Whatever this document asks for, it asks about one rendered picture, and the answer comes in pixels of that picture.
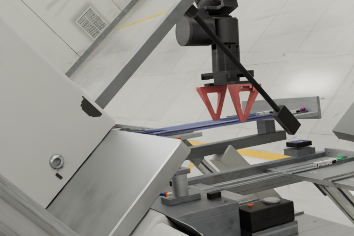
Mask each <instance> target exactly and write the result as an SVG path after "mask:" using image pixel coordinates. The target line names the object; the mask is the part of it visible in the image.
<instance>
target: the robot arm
mask: <svg viewBox="0 0 354 236"><path fill-rule="evenodd" d="M195 3H196V6H197V9H198V10H199V11H198V12H197V13H196V14H198V15H199V16H200V17H201V18H202V19H203V20H204V21H205V23H206V24H207V25H208V26H209V28H210V29H212V31H213V32H214V33H215V34H216V36H217V37H218V38H219V39H220V40H221V41H222V43H223V44H224V45H225V46H226V47H227V48H228V49H229V50H230V52H231V53H232V54H233V55H234V56H235V57H236V58H237V60H238V61H239V62H240V45H239V23H238V19H237V18H236V17H232V15H229V14H231V13H232V12H233V11H234V10H235V9H236V8H237V7H238V2H237V0H195ZM175 36H176V40H177V42H178V44H179V45H180V46H210V45H211V55H212V73H204V74H201V80H209V79H214V83H206V84H204V87H196V90H197V92H198V94H199V95H200V97H201V99H202V101H203V102H204V104H205V105H206V107H207V109H208V111H209V113H210V115H211V117H212V119H213V121H218V120H219V119H220V116H221V112H222V108H223V103H224V99H225V94H226V91H227V85H228V90H229V93H230V96H231V99H232V102H233V105H234V108H235V111H236V113H237V116H238V118H239V121H240V122H246V121H247V119H248V116H249V114H250V111H251V108H252V106H253V104H254V102H255V100H256V97H257V95H258V93H259V92H258V91H257V90H256V89H255V88H254V87H253V85H252V84H251V83H250V82H249V81H240V77H245V76H244V75H243V74H242V73H241V72H240V71H239V70H238V68H237V67H236V66H235V65H234V64H233V63H232V62H231V61H230V59H229V58H228V57H227V56H226V55H225V54H224V53H223V51H222V50H221V49H220V48H219V47H218V46H217V45H216V43H215V42H214V41H213V40H212V39H211V37H210V36H209V35H208V34H207V33H206V32H205V31H204V29H203V28H202V27H201V26H200V25H199V24H198V23H197V22H196V20H195V19H194V17H190V18H189V17H188V16H187V14H186V13H184V14H183V16H182V17H181V18H180V19H179V20H178V22H177V23H176V27H175ZM244 91H250V94H249V98H248V101H247V104H246V107H245V110H244V114H243V112H242V108H241V103H240V96H239V93H240V92H244ZM215 92H217V93H218V100H217V109H216V113H215V112H214V110H213V107H212V105H211V102H210V100H209V98H208V95H207V94H208V93H215Z"/></svg>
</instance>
